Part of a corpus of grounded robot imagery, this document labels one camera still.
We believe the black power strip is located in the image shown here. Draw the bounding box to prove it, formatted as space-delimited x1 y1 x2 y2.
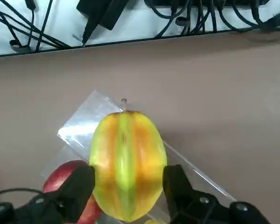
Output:
144 0 271 7

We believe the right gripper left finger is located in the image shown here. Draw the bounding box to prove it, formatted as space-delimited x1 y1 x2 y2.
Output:
0 165 96 224

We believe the red apple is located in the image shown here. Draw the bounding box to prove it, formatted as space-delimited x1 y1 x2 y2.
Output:
43 160 103 224

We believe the clear acrylic display shelf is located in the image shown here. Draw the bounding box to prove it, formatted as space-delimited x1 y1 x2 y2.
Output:
41 89 238 224

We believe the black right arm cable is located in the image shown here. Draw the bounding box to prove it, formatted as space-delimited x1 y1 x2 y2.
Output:
0 188 44 198

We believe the black power adapter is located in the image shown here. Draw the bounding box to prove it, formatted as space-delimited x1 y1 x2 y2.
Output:
76 0 129 45

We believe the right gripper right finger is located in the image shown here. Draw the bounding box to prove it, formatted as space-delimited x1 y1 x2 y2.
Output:
162 164 271 224

